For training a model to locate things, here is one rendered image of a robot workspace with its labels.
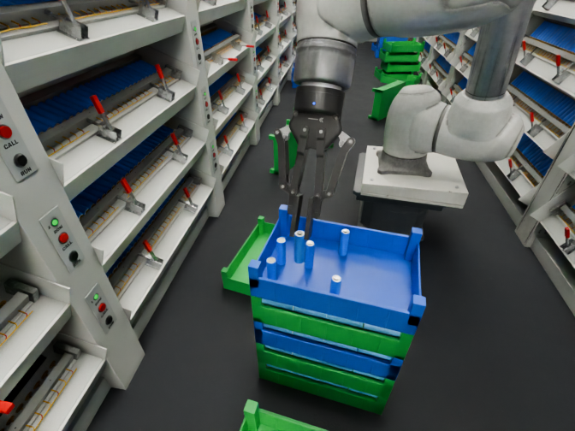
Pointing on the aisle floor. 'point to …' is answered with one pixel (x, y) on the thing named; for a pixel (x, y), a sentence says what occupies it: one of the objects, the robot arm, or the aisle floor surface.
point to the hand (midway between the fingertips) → (303, 216)
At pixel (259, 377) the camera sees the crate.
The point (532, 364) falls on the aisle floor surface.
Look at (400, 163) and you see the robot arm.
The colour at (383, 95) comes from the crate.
